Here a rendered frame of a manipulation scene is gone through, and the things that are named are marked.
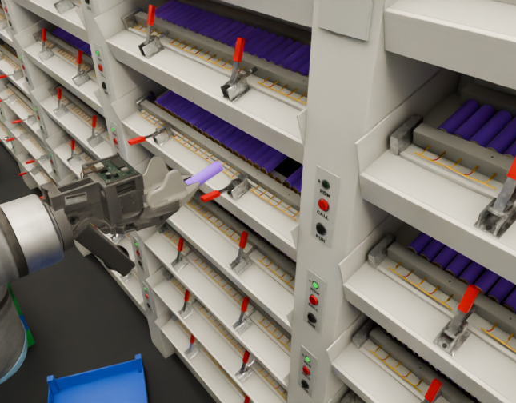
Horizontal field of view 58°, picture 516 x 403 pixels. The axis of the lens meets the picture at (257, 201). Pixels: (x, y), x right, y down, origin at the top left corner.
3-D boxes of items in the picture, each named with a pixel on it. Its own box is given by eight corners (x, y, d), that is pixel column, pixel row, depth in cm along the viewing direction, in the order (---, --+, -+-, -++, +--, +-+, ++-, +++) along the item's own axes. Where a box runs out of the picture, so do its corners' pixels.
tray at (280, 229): (302, 266, 77) (291, 231, 70) (128, 135, 115) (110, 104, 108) (379, 193, 84) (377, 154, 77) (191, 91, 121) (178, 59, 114)
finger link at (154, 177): (190, 150, 69) (135, 172, 63) (191, 185, 72) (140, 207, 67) (177, 143, 71) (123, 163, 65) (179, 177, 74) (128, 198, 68)
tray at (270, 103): (309, 168, 66) (291, 87, 56) (114, 58, 104) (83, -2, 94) (399, 92, 73) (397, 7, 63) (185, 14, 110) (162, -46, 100)
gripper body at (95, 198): (149, 173, 60) (54, 206, 53) (154, 226, 65) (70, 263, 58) (121, 150, 65) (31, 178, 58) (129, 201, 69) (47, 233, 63)
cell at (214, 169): (218, 160, 72) (185, 182, 69) (225, 170, 72) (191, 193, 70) (214, 160, 73) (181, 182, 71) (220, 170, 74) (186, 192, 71)
